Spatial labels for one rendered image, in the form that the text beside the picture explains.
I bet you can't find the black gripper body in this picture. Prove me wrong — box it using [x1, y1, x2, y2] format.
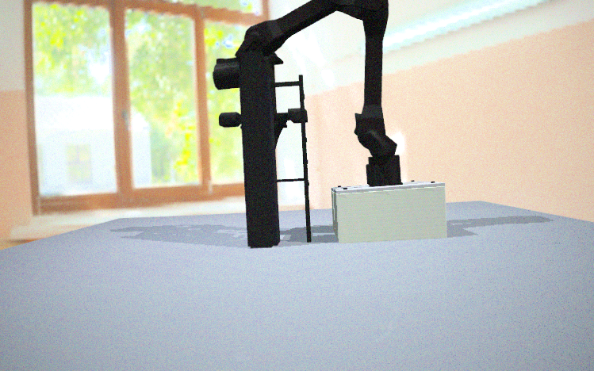
[219, 87, 308, 127]

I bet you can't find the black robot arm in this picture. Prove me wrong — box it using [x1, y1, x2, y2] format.
[213, 0, 403, 187]

